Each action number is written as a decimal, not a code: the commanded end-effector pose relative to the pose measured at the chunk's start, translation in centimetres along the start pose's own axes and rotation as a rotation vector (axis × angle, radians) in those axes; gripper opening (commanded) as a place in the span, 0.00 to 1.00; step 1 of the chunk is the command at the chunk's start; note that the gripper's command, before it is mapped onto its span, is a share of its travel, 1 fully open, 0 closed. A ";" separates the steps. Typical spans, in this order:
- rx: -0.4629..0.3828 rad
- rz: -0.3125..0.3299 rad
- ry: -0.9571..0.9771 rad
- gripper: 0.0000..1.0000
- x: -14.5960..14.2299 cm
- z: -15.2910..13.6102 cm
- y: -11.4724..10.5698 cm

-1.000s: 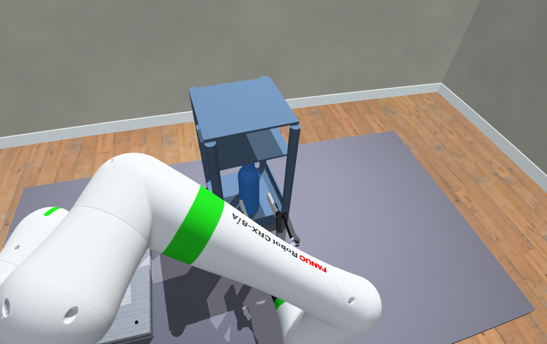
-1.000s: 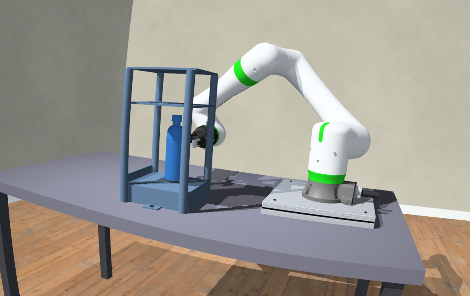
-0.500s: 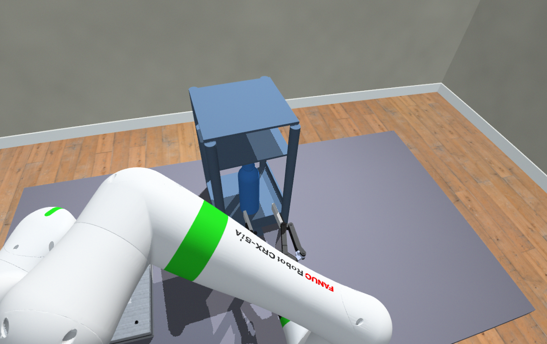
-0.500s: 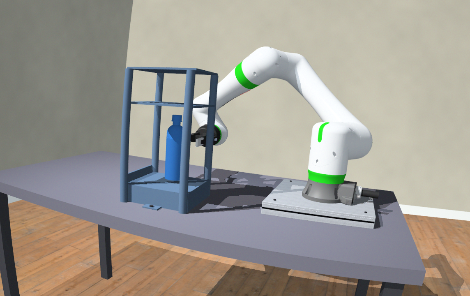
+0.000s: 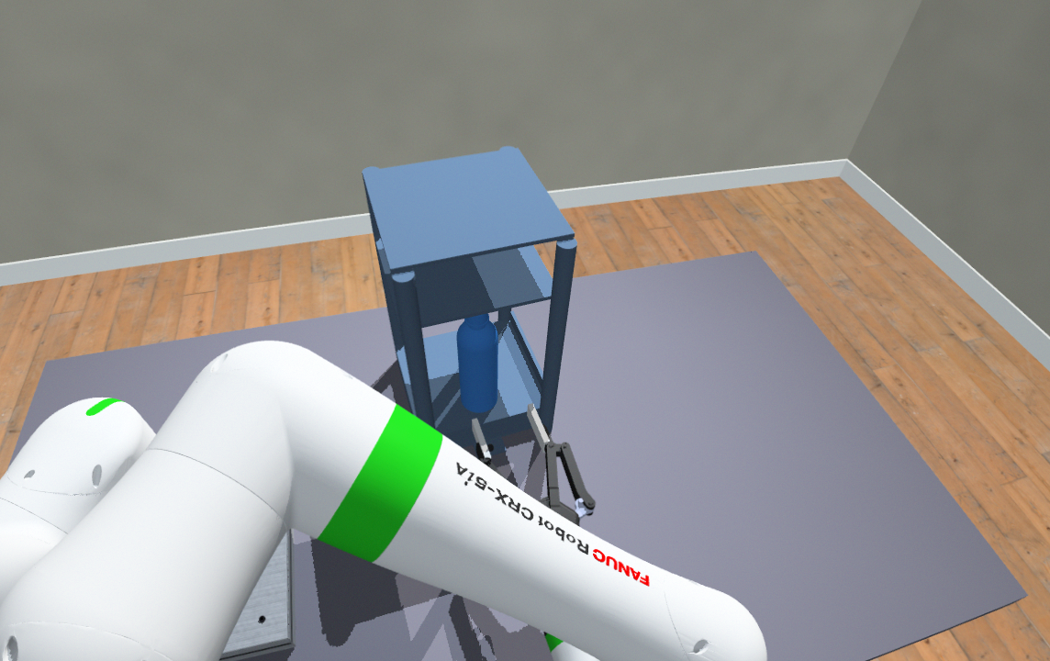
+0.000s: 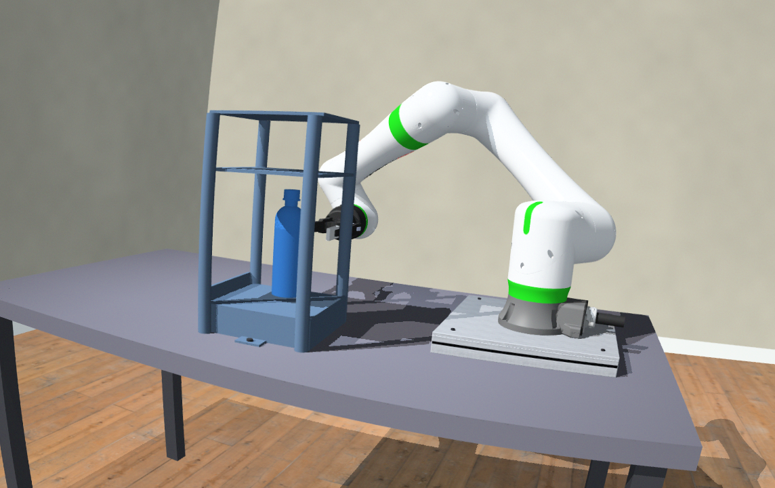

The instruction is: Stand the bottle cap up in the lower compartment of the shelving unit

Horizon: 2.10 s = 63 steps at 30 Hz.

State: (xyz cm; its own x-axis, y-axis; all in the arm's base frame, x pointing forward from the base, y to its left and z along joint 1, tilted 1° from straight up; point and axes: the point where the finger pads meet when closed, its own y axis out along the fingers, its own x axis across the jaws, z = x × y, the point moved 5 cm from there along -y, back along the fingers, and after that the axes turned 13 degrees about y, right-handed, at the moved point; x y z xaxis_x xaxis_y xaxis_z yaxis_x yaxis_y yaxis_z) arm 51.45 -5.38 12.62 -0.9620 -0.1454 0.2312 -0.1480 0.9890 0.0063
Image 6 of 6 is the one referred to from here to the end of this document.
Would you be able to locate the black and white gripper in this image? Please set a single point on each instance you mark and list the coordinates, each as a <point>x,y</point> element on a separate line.
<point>331,226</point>

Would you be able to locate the blue bottle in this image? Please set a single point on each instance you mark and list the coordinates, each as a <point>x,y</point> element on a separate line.
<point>286,241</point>

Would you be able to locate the blue shelving unit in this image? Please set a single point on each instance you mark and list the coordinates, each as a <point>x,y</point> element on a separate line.
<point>241,306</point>

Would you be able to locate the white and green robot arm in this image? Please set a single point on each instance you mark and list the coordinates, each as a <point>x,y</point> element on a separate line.
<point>547,235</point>

